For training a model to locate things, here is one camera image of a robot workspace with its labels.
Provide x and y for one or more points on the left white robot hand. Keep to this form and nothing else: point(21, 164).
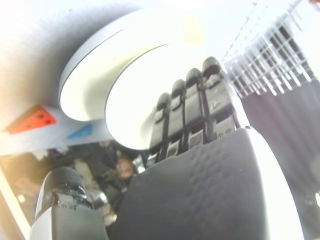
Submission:
point(187, 195)

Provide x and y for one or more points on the white plate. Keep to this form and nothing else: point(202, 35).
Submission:
point(130, 112)
point(87, 82)

